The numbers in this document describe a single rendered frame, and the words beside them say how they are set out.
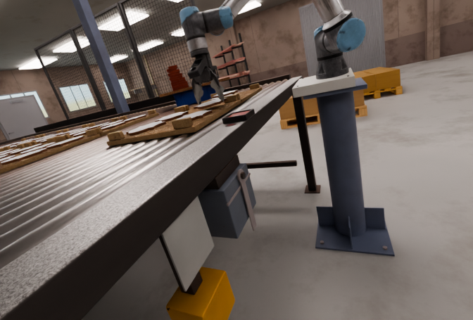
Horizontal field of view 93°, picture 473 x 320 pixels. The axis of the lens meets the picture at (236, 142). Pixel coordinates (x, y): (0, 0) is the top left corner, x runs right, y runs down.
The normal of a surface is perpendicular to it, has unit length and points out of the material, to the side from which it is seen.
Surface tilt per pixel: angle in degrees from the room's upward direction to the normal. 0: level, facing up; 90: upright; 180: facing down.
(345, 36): 100
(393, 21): 90
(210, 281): 0
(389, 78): 90
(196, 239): 90
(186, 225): 90
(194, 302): 0
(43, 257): 0
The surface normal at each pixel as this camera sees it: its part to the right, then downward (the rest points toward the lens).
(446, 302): -0.24, -0.93
